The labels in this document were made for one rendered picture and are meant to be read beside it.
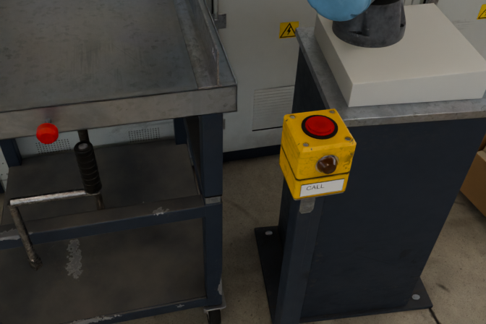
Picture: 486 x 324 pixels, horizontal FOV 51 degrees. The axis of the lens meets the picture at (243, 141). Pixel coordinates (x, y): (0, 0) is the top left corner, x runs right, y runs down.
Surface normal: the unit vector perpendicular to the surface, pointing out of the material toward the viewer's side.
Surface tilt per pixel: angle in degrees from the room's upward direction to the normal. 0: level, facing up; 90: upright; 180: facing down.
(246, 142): 90
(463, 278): 0
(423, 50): 3
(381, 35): 72
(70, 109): 90
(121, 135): 90
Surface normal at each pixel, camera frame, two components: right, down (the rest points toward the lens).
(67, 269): 0.03, -0.74
